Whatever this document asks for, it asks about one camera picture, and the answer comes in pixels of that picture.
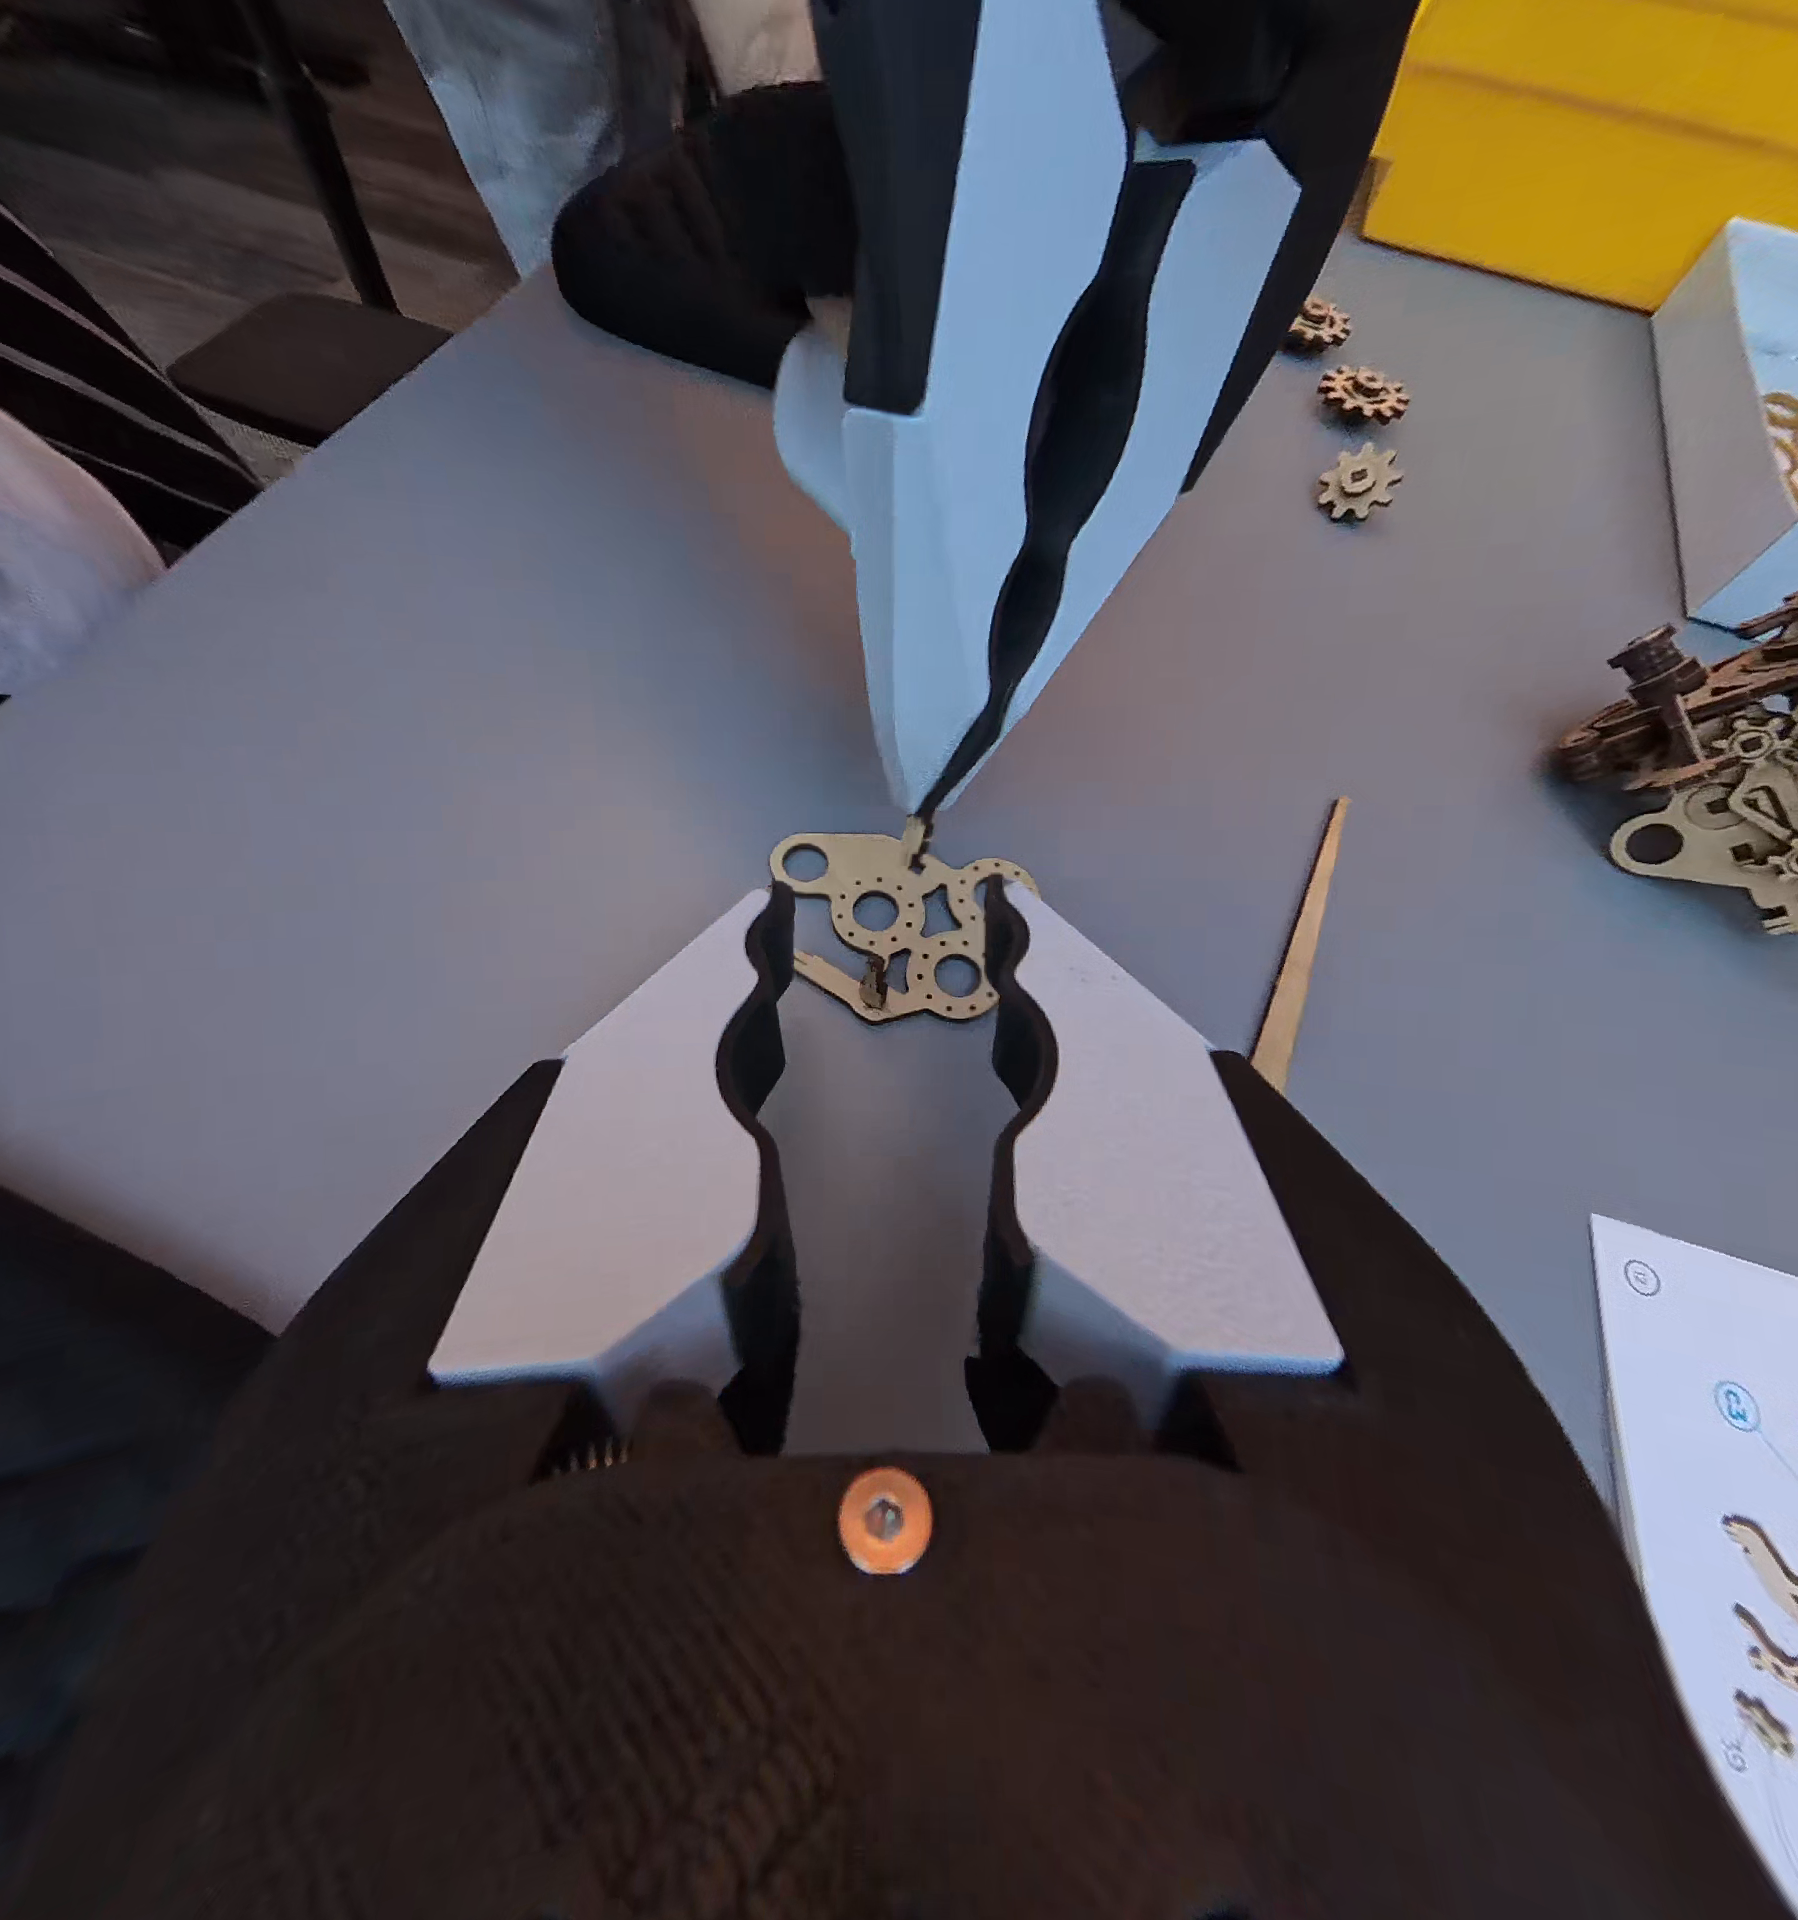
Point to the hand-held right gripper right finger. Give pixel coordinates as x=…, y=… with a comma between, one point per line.
x=1155, y=1200

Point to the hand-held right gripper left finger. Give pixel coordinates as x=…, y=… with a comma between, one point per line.
x=615, y=1200

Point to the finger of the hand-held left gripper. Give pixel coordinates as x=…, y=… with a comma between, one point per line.
x=960, y=524
x=1201, y=299

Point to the perforated wooden plate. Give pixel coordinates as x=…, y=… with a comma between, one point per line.
x=843, y=873

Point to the grey desk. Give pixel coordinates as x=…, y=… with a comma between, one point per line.
x=390, y=839

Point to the small wooden gear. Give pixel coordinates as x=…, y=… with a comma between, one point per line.
x=1356, y=481
x=1362, y=393
x=1317, y=322

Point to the black honeycomb cushion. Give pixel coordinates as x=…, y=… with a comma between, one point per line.
x=689, y=239

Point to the tapered wooden stick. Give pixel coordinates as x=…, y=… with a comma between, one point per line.
x=1312, y=930

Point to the yellow plastic bin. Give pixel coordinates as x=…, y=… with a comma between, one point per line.
x=1620, y=150

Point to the white cardboard tray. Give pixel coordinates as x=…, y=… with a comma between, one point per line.
x=1725, y=391

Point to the dark chair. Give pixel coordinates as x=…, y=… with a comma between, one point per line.
x=306, y=369

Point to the white instruction booklet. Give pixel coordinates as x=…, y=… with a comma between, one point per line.
x=1709, y=1500

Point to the half-built wooden model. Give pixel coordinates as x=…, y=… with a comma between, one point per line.
x=1725, y=779

